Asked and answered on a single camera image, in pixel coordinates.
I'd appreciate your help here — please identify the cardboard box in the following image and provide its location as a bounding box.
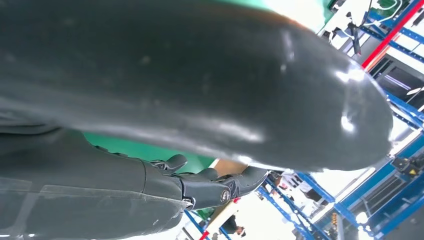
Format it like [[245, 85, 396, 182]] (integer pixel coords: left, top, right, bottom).
[[213, 158, 250, 178]]

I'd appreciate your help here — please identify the person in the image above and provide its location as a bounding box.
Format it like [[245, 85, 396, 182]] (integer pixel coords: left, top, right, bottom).
[[220, 215, 248, 238]]

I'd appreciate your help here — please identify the blue metal rack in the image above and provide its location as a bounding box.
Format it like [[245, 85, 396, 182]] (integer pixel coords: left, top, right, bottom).
[[183, 0, 424, 240]]

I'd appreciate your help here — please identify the red metal beam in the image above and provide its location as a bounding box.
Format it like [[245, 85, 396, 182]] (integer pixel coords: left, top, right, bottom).
[[361, 0, 424, 70]]

